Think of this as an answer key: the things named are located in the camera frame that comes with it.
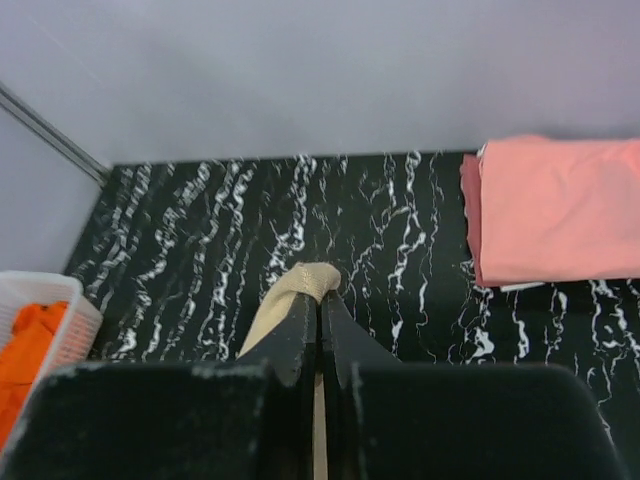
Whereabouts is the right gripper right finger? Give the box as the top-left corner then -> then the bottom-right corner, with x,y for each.
320,293 -> 627,479

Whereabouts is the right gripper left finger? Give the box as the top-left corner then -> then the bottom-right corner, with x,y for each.
1,294 -> 317,479

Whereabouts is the beige t shirt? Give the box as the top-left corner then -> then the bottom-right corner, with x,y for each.
235,260 -> 343,480

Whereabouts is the white plastic laundry basket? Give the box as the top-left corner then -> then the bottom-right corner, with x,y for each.
1,271 -> 103,444

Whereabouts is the folded pink t shirt stack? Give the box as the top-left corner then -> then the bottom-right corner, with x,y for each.
460,136 -> 639,289

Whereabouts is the orange t shirt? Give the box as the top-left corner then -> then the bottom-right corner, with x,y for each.
0,302 -> 67,447

